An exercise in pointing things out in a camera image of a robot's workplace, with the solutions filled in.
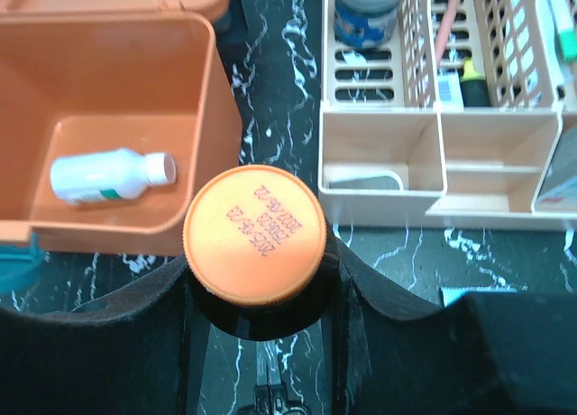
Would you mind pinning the grey deli box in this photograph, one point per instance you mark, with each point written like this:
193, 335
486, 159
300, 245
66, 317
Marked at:
558, 192

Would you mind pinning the pink pen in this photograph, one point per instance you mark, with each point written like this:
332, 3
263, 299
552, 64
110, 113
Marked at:
444, 29

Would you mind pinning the teal divided tray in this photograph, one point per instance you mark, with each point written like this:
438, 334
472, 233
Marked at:
20, 265

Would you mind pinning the barcode label box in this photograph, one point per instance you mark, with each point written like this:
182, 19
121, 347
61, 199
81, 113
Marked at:
450, 91

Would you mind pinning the black handled scissors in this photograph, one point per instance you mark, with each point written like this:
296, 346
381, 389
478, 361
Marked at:
270, 394

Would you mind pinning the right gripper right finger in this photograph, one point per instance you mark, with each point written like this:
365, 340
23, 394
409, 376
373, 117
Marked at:
453, 321

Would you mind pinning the silver tape dispenser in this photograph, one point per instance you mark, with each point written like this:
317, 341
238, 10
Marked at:
379, 180

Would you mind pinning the green white marker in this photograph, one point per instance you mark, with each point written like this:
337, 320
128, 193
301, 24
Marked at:
565, 33

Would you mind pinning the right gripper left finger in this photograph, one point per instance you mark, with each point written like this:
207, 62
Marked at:
124, 353

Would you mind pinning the black yellow highlighter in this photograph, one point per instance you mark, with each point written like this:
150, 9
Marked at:
474, 87

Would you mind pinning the white medicine bottle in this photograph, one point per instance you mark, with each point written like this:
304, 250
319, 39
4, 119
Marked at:
121, 174

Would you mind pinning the orange medicine box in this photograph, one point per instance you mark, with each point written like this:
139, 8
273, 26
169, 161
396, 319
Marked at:
83, 76

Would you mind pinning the blue round tin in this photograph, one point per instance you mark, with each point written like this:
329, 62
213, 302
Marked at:
365, 24

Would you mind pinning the peach desk file organizer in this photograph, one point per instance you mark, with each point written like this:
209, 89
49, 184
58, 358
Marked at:
475, 167

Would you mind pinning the brown bottle orange cap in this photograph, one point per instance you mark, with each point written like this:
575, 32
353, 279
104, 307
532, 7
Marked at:
263, 259

